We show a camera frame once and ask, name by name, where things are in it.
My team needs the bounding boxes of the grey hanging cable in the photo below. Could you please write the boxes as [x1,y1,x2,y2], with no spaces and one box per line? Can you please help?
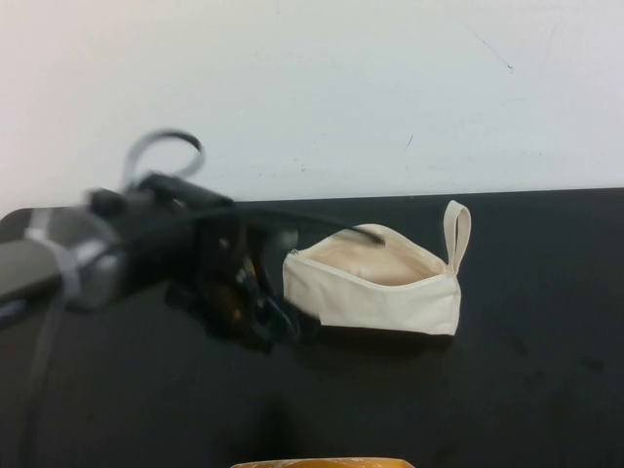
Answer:
[24,287,67,468]

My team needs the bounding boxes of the cream canvas pencil case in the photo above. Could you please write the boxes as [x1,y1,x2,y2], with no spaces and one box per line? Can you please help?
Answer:
[282,199,473,338]

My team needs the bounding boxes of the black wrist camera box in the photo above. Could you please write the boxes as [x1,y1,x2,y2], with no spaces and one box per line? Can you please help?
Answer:
[136,171,236,212]

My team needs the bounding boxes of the grey looped cable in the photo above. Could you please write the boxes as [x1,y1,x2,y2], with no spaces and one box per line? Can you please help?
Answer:
[121,128,205,189]

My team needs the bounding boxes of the yellow-orange curved object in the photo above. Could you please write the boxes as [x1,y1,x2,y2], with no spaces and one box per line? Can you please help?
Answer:
[229,456,413,468]

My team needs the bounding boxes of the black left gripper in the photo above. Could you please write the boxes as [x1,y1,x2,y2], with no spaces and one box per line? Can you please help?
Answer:
[110,197,302,350]

